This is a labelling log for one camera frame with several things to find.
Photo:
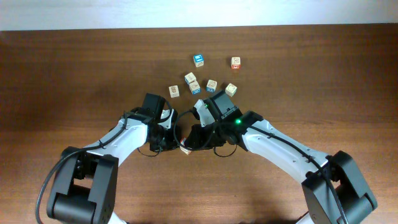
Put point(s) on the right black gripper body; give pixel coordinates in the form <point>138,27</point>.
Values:
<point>195,141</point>

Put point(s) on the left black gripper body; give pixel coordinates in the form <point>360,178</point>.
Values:
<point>164,139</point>

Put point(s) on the wooden block red H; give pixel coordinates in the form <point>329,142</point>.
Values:
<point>182,147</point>

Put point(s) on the wooden block green N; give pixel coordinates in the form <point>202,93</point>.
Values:
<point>230,89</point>

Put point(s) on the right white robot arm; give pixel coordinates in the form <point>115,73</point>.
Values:
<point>334,188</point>

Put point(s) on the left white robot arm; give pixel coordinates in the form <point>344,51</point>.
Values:
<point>85,179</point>

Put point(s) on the wooden block green B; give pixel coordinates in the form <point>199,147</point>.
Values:
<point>174,91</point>

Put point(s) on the wooden block blue D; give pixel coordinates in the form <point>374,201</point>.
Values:
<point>194,87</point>

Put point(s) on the wooden block blue F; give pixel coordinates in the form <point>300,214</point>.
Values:
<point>211,86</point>

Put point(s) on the plain wooden block I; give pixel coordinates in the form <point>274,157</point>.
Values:
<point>189,78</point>

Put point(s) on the wooden block blue top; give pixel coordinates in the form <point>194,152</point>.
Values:
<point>198,60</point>

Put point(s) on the wooden block red E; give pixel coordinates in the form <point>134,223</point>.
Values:
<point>235,62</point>

